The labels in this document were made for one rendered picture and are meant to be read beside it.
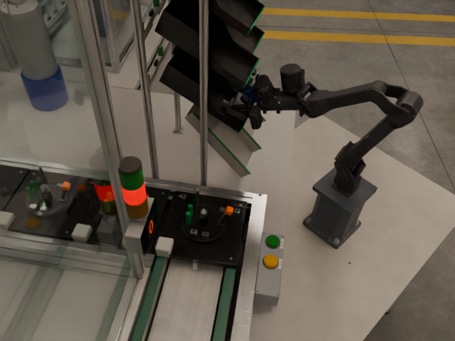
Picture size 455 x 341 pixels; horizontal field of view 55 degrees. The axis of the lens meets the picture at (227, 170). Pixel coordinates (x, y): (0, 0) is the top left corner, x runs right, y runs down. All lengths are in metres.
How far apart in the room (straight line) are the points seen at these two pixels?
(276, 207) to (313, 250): 0.20
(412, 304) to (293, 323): 1.26
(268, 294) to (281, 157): 0.65
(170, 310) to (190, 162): 0.62
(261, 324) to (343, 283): 0.30
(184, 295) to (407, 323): 1.44
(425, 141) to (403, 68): 0.91
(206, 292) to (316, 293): 0.34
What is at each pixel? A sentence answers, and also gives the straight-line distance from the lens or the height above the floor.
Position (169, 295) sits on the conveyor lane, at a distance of 1.30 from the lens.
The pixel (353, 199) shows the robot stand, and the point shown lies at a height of 1.06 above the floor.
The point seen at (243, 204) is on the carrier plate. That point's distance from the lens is 1.40.
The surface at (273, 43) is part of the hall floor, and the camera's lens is 4.07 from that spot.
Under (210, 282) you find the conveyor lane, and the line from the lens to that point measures 1.31.
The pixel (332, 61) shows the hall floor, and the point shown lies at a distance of 3.95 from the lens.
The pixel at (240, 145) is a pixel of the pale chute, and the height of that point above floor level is 1.03.
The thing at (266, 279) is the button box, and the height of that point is 0.96.
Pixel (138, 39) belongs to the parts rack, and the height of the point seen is 1.46.
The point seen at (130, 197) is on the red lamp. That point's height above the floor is 1.34.
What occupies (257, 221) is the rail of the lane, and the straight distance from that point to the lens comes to 1.39.
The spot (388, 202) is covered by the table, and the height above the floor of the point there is 0.86.
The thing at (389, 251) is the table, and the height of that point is 0.86.
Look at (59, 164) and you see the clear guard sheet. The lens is 0.70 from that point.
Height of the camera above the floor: 2.07
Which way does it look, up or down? 47 degrees down
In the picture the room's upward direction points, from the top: 3 degrees clockwise
